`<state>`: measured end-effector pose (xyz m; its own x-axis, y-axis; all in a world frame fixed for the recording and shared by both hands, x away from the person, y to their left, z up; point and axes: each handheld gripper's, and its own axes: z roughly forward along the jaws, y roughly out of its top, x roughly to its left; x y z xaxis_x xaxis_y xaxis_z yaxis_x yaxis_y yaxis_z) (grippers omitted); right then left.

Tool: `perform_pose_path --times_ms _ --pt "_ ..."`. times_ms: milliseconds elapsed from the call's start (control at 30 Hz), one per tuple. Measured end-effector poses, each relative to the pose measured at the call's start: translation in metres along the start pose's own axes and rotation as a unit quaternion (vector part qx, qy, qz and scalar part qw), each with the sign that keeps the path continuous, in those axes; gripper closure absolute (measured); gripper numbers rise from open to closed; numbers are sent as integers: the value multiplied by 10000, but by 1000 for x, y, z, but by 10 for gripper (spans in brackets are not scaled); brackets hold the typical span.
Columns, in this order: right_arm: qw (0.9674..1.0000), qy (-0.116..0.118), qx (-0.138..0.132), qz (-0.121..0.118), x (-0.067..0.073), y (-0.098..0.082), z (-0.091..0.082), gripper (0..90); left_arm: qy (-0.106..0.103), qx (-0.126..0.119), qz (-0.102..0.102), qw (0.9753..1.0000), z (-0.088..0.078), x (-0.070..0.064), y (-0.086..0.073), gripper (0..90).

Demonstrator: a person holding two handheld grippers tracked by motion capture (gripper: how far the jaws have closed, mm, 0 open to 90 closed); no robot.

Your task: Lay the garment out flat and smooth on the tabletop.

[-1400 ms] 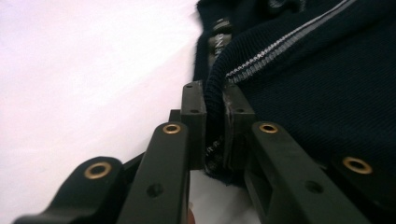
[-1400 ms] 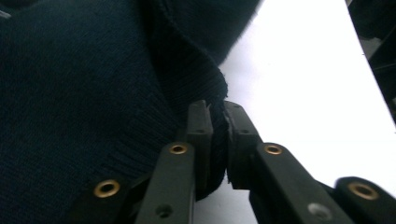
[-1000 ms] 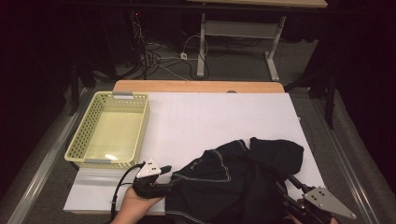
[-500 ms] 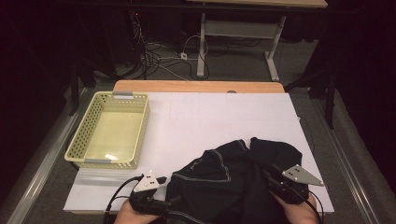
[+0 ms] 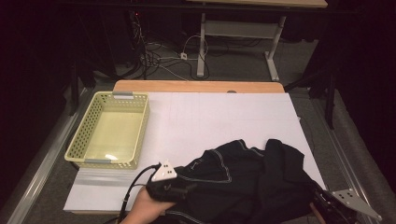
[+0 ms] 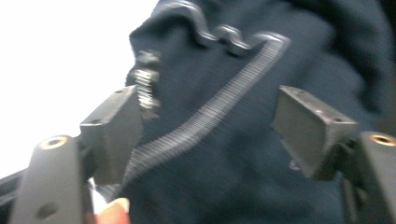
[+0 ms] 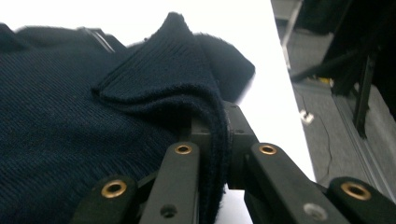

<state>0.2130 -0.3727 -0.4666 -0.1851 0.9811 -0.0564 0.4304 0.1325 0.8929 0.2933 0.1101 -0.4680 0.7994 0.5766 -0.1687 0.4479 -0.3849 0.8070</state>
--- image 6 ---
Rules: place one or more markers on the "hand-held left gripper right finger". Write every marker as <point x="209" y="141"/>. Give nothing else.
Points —
<point x="311" y="137"/>

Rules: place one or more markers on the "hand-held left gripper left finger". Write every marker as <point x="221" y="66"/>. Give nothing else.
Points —
<point x="115" y="133"/>

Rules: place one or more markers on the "black knit vest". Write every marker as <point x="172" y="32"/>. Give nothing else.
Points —
<point x="249" y="171"/>

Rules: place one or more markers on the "white table cover sheet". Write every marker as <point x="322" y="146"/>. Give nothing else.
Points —
<point x="46" y="62"/>

